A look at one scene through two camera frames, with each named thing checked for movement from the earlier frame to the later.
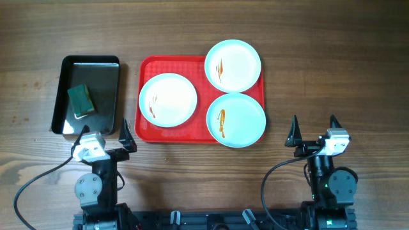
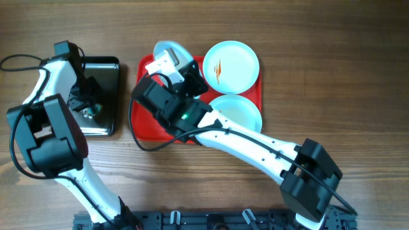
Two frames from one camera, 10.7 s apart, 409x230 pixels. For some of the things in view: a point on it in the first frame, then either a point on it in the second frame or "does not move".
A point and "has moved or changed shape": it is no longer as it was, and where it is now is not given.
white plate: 167,99 has moved or changed shape
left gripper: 123,154 → 96,94
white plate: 232,66 does not move
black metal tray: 87,94 does not move
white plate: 236,120 does not move
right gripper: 294,139 → 191,71
